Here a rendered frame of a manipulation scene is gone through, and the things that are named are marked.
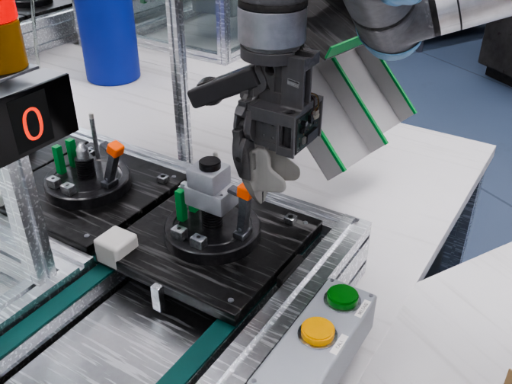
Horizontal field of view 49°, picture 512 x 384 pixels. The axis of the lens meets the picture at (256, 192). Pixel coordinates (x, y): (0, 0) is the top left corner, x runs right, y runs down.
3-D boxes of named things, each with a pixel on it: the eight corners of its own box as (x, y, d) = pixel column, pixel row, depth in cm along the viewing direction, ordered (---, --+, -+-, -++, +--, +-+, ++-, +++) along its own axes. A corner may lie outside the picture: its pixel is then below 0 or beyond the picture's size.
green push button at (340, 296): (362, 301, 74) (363, 289, 73) (349, 320, 71) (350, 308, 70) (334, 290, 76) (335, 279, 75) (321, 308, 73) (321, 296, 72)
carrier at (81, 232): (190, 184, 99) (186, 119, 92) (88, 258, 82) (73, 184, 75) (91, 150, 110) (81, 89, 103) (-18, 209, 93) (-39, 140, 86)
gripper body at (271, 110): (291, 165, 64) (295, 62, 58) (228, 147, 68) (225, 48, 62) (321, 139, 70) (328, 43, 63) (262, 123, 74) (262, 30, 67)
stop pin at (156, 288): (166, 308, 77) (163, 285, 74) (160, 313, 76) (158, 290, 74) (158, 304, 77) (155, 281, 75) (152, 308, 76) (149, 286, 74)
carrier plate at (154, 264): (322, 231, 87) (323, 219, 86) (235, 328, 70) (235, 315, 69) (197, 187, 98) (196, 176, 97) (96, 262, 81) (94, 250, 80)
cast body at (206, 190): (239, 203, 80) (238, 160, 77) (221, 218, 77) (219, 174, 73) (192, 187, 84) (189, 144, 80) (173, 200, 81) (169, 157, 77)
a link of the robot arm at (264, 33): (223, 8, 59) (264, -8, 65) (224, 50, 62) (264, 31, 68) (285, 17, 56) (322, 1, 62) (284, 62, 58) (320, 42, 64)
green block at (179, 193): (188, 219, 83) (186, 190, 80) (183, 222, 82) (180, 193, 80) (181, 216, 84) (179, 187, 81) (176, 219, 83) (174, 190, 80)
